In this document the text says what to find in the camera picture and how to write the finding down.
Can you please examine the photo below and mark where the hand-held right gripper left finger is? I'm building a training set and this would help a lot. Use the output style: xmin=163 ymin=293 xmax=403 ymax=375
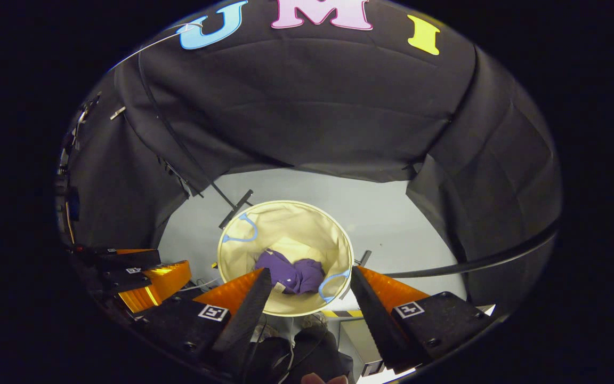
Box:
xmin=136 ymin=268 xmax=273 ymax=370

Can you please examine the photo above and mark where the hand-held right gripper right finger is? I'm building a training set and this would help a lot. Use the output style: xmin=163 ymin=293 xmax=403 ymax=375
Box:
xmin=350 ymin=265 xmax=495 ymax=374

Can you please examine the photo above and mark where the purple corduroy shirt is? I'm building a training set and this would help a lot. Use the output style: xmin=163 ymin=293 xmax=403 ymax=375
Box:
xmin=254 ymin=248 xmax=325 ymax=295

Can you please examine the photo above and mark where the cream fabric laundry hamper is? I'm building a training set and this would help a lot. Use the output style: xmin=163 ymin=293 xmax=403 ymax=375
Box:
xmin=217 ymin=200 xmax=355 ymax=318

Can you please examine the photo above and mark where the black clothes rack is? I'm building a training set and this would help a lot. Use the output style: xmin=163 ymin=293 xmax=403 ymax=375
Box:
xmin=136 ymin=53 xmax=560 ymax=279

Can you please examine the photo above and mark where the white plastic hanger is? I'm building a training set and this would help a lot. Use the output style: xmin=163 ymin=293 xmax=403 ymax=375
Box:
xmin=109 ymin=22 xmax=204 ymax=71

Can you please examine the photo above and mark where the grey metal box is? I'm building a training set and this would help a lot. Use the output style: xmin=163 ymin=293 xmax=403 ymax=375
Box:
xmin=338 ymin=319 xmax=388 ymax=378

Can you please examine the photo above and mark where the person's dark clothing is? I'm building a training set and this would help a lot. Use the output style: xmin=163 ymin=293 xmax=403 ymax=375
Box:
xmin=243 ymin=314 xmax=353 ymax=384

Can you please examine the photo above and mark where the black equipment stand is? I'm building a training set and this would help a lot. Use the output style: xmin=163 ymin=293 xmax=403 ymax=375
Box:
xmin=55 ymin=93 xmax=102 ymax=246

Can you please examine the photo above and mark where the black backdrop cloth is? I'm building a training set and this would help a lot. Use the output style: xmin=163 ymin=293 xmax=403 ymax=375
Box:
xmin=56 ymin=0 xmax=562 ymax=321

